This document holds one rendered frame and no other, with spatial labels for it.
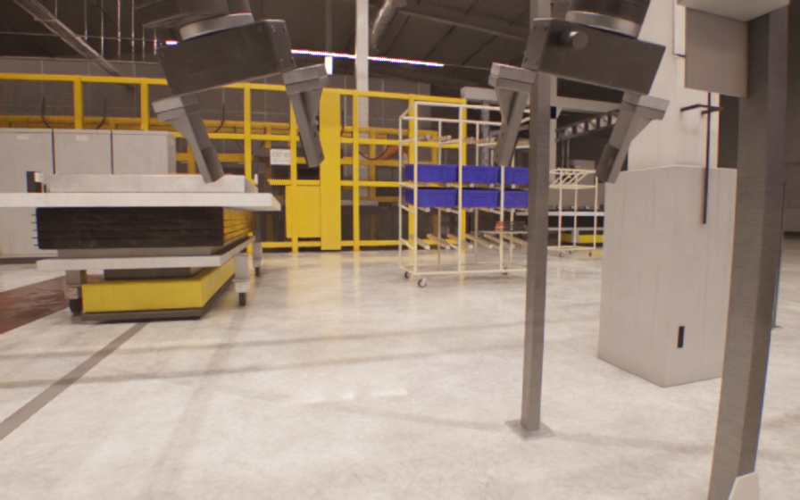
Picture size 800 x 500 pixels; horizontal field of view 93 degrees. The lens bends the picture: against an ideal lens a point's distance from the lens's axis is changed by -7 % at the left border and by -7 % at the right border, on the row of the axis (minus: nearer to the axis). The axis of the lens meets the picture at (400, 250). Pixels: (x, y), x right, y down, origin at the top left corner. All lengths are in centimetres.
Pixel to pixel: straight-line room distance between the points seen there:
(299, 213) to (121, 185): 482
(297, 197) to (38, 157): 394
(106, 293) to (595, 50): 303
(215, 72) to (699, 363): 203
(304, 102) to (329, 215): 735
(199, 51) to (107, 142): 707
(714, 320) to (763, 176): 115
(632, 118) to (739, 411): 80
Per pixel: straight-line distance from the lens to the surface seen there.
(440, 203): 403
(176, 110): 53
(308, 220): 780
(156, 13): 43
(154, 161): 730
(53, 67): 1505
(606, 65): 49
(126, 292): 314
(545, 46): 46
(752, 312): 111
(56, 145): 782
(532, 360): 138
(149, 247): 295
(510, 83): 46
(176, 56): 51
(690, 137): 208
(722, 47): 110
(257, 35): 46
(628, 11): 48
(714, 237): 207
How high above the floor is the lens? 70
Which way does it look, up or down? 5 degrees down
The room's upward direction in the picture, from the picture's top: straight up
